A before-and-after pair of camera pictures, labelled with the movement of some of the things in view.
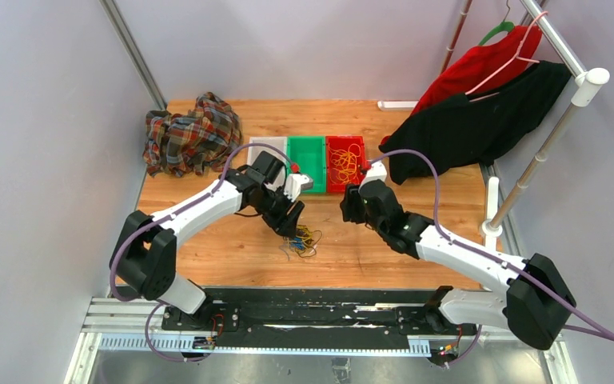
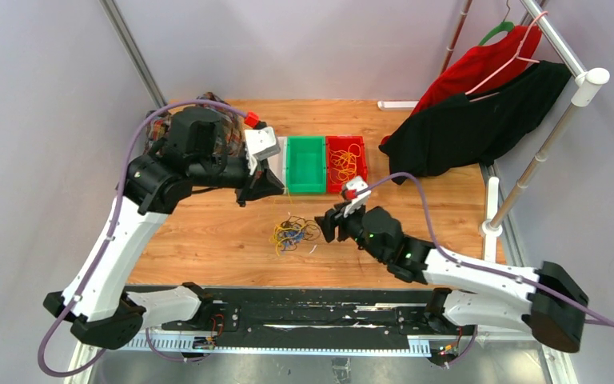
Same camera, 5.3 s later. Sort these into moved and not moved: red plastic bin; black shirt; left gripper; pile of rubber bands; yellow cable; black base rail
Moved: left gripper; pile of rubber bands
Not moved: black base rail; red plastic bin; black shirt; yellow cable
